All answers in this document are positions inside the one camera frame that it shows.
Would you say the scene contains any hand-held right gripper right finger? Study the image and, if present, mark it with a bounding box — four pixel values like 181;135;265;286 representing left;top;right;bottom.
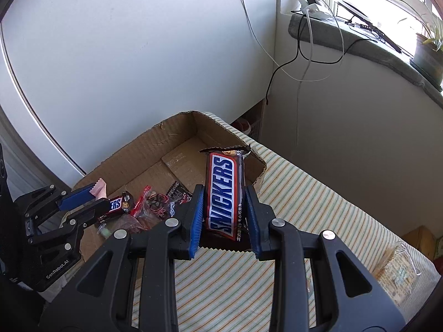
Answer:
244;185;405;332

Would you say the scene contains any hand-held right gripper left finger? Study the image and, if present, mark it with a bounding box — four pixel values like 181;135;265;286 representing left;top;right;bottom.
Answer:
40;184;205;332

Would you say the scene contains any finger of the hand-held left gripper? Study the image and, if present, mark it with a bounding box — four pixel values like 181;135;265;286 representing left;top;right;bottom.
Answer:
24;198;111;246
14;184;96;217

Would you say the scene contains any pink snack packet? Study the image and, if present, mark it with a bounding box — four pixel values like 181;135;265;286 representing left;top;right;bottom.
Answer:
89;179;108;198

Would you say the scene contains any brown chocolate bar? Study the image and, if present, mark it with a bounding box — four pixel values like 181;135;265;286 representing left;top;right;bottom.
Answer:
199;145;253;242
98;194;135;222

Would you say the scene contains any small black snack packet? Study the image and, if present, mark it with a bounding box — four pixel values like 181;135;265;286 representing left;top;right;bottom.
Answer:
166;181;193;203

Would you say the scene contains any clear red-edged snack packet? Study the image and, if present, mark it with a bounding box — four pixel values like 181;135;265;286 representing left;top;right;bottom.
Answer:
130;186;181;232

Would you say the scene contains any cardboard box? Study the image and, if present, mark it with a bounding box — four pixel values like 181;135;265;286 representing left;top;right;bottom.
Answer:
71;111;267;270

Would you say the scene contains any striped bed sheet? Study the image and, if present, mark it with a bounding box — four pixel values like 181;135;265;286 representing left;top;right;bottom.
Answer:
132;111;442;332

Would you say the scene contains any red printed carton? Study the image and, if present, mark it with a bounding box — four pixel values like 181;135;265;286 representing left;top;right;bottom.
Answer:
230;98;267;139

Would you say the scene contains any clear bag of bread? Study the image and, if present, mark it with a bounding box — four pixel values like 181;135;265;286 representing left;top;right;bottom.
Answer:
372;240;421;300

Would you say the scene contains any brown box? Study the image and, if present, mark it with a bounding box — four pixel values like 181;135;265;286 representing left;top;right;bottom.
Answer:
401;226;437;260

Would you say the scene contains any grey windowsill cover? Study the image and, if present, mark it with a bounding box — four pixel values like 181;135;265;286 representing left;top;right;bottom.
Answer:
288;12;443;92

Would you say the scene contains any white power strip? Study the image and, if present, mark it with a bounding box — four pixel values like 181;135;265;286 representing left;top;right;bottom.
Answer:
296;0;333;19

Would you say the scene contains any potted plant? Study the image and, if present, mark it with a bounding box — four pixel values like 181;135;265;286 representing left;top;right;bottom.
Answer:
391;0;443;84

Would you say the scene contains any black cable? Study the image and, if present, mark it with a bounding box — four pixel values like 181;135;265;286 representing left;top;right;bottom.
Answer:
265;36;360;104

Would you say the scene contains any thick white power cable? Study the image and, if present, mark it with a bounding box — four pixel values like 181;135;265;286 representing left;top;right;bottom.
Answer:
296;12;314;146

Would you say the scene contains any thin white cable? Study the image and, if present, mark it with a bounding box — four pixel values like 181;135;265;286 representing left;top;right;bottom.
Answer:
233;0;347;83

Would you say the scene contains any ring light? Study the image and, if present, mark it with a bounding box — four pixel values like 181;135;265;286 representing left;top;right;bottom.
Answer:
336;0;404;54

